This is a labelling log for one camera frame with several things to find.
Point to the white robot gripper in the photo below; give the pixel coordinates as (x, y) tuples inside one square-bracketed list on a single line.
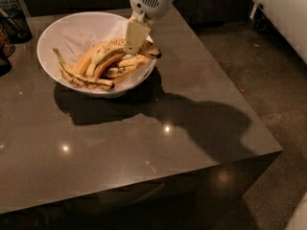
[(150, 2)]

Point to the spotted yellow banana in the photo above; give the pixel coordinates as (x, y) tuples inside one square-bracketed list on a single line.
[(149, 50)]

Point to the orange banana at right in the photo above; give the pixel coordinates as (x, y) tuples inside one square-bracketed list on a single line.
[(139, 63)]

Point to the orange banana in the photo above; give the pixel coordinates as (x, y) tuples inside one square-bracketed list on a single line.
[(84, 61), (139, 63)]

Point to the small dark spotted banana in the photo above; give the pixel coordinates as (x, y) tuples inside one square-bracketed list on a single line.
[(118, 67)]

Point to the orange banana in middle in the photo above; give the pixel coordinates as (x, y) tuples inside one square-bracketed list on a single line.
[(84, 61)]

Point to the white bowl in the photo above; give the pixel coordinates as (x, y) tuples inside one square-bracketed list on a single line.
[(105, 26)]

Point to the spotted banana bunch at left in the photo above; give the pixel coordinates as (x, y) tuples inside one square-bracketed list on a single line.
[(79, 80)]

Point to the dark cabinet row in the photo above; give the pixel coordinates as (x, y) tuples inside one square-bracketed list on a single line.
[(193, 11)]

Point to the dark object at left edge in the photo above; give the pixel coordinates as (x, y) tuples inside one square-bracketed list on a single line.
[(6, 49)]

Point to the black wire basket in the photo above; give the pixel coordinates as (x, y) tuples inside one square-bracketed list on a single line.
[(15, 24)]

